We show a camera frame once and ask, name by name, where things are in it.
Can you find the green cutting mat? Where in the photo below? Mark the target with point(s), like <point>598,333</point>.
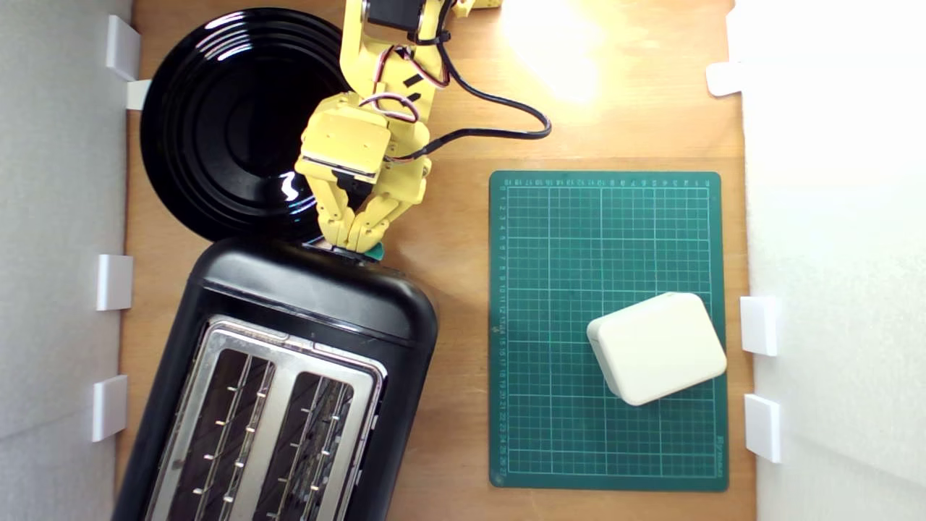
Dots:
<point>550,434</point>

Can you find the black two-slot toaster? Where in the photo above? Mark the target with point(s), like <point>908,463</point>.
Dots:
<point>304,297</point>

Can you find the yellow gripper camera mount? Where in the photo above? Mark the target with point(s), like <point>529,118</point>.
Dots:
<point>343,141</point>

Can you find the white wall clip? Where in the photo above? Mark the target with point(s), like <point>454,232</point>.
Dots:
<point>723,78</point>
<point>762,427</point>
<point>759,325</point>
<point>114,282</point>
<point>121,47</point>
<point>108,407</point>
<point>137,94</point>

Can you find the white block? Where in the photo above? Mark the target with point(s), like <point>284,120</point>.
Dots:
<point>655,347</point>

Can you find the black round plate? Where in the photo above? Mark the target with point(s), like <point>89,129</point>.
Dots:
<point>217,145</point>

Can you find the green taped toaster lever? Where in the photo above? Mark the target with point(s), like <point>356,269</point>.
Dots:
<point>376,252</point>

